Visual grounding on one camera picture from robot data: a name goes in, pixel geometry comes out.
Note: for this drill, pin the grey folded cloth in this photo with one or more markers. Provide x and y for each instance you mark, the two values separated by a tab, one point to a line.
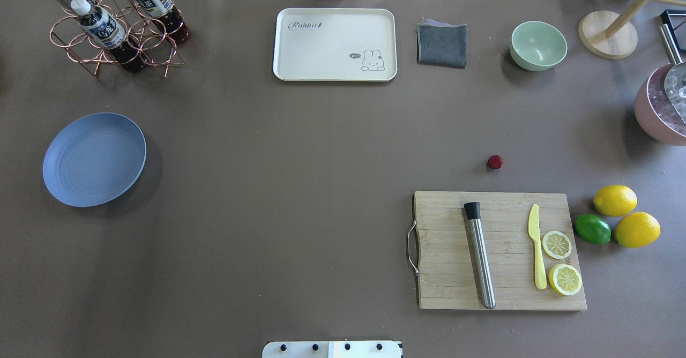
442	43

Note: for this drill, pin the steel muddler black tip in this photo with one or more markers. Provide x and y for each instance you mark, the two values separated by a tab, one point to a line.
480	256

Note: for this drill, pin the red strawberry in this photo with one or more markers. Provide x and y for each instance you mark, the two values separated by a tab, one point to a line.
495	162

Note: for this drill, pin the bamboo cutting board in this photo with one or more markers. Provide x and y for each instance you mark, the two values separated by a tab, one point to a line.
447	279

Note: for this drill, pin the yellow lemon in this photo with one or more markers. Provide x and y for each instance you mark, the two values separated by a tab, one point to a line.
615	200
637	229

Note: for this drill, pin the copper wire bottle rack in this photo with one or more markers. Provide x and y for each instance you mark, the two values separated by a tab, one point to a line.
130	34

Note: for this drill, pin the wooden cup stand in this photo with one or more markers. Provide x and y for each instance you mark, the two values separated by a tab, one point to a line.
611	35

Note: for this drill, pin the pink ice bowl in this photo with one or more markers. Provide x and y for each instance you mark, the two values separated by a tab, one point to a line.
655	114

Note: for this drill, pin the tea bottle white cap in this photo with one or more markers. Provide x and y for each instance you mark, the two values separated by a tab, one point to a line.
109	34

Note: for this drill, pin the blue plate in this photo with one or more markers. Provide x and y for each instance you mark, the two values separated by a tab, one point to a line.
94	160

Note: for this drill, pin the green lime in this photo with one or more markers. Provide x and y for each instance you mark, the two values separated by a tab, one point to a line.
592	228

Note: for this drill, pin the green bowl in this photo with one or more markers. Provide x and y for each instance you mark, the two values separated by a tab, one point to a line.
537	46

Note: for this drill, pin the lemon half slice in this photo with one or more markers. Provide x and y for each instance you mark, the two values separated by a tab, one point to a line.
556	245
565	279

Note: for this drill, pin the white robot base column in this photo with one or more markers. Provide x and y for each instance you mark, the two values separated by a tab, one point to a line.
341	348

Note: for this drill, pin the cream rabbit tray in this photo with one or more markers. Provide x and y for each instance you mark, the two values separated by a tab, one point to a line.
335	44

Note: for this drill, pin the steel ice scoop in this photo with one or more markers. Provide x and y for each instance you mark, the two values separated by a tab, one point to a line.
674	82

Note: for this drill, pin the yellow plastic knife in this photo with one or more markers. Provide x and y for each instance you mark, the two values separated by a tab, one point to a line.
534	232

